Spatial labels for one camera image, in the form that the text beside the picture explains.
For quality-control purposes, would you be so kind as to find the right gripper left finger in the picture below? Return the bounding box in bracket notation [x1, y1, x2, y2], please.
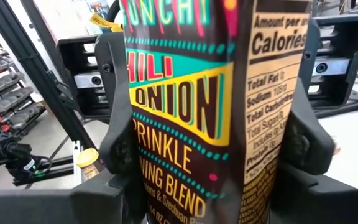
[0, 167, 150, 224]

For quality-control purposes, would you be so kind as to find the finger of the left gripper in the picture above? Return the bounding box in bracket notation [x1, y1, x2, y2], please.
[94, 32, 138, 175]
[280, 17, 336, 177]

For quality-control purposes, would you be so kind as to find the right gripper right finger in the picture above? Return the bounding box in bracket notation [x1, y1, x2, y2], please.
[267, 160, 358, 224]

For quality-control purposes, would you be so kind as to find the yellow-lid spice jar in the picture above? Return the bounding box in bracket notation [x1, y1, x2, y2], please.
[75, 147, 104, 183]

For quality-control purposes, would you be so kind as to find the chili onion seasoning can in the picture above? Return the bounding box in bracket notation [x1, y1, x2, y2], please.
[119, 0, 313, 224]

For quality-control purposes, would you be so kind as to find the black power adapter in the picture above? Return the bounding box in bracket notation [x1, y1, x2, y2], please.
[4, 142, 53, 187]

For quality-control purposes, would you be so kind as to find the parts bin rack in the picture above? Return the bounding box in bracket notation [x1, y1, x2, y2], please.
[0, 51, 47, 133]

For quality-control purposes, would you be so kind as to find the white metal bracket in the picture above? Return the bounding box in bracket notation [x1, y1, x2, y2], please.
[72, 139, 83, 184]

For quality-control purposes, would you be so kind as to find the yellow cable tag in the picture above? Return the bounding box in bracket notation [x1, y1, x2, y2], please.
[89, 12, 124, 34]

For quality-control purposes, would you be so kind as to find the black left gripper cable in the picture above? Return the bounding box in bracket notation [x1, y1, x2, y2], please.
[106, 0, 121, 22]

